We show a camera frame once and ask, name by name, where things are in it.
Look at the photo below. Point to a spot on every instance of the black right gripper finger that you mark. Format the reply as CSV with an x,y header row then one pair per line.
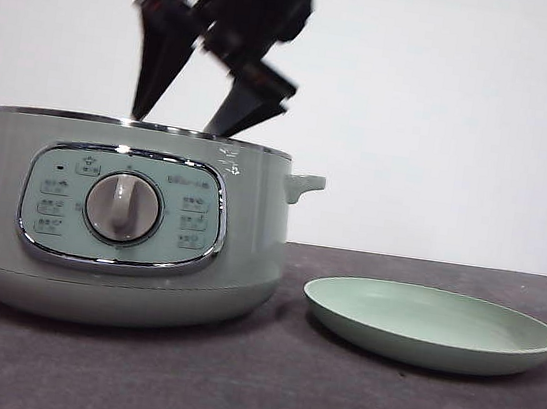
x,y
240,109
159,58

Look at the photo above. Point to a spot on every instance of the pale green electric steamer pot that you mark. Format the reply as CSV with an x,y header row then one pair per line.
x,y
246,221

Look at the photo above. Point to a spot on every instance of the pale green round plate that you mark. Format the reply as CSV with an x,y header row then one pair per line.
x,y
419,319

